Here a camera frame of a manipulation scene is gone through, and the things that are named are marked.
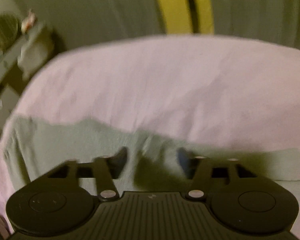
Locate grey sweatpants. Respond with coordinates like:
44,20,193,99
4,117,300,192

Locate grey dresser with drawers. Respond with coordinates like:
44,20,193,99
0,0,56,138

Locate grey upholstered chair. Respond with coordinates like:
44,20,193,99
17,22,55,81

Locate grey curtain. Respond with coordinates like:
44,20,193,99
15,0,300,49

